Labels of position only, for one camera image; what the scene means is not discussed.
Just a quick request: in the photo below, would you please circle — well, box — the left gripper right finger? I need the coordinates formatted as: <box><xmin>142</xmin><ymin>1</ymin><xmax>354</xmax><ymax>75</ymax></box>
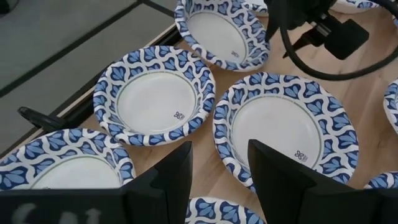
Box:
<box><xmin>248</xmin><ymin>139</ymin><xmax>358</xmax><ymax>224</ymax></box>

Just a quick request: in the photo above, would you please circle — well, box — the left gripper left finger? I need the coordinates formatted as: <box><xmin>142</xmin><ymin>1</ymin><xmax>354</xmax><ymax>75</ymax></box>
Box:
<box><xmin>123</xmin><ymin>141</ymin><xmax>193</xmax><ymax>224</ymax></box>

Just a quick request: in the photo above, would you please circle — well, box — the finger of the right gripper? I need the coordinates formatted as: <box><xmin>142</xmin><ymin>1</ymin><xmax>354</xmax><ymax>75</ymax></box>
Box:
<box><xmin>282</xmin><ymin>26</ymin><xmax>318</xmax><ymax>59</ymax></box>
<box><xmin>323</xmin><ymin>18</ymin><xmax>370</xmax><ymax>61</ymax></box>

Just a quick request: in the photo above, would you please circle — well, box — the blue patterned paper bowl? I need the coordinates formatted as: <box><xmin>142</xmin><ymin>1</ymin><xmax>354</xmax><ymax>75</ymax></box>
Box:
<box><xmin>382</xmin><ymin>79</ymin><xmax>398</xmax><ymax>134</ymax></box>
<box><xmin>174</xmin><ymin>0</ymin><xmax>271</xmax><ymax>72</ymax></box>
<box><xmin>185</xmin><ymin>196</ymin><xmax>265</xmax><ymax>224</ymax></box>
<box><xmin>93</xmin><ymin>45</ymin><xmax>216</xmax><ymax>147</ymax></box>
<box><xmin>212</xmin><ymin>72</ymin><xmax>360</xmax><ymax>194</ymax></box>
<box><xmin>331</xmin><ymin>0</ymin><xmax>382</xmax><ymax>15</ymax></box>
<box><xmin>242</xmin><ymin>0</ymin><xmax>269</xmax><ymax>17</ymax></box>
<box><xmin>363</xmin><ymin>170</ymin><xmax>398</xmax><ymax>190</ymax></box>
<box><xmin>0</xmin><ymin>128</ymin><xmax>137</xmax><ymax>190</ymax></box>

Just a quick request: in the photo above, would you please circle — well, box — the black floor tape strip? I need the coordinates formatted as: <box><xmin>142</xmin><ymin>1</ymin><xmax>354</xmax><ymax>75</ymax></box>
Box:
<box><xmin>0</xmin><ymin>0</ymin><xmax>144</xmax><ymax>99</ymax></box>
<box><xmin>139</xmin><ymin>0</ymin><xmax>177</xmax><ymax>18</ymax></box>

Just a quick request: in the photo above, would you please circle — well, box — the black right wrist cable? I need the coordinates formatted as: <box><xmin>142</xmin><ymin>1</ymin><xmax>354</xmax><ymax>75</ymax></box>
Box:
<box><xmin>278</xmin><ymin>0</ymin><xmax>398</xmax><ymax>82</ymax></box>

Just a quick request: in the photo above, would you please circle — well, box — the black clamp handle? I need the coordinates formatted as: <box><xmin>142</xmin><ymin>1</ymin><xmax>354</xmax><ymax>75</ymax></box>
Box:
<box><xmin>17</xmin><ymin>105</ymin><xmax>80</xmax><ymax>133</ymax></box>

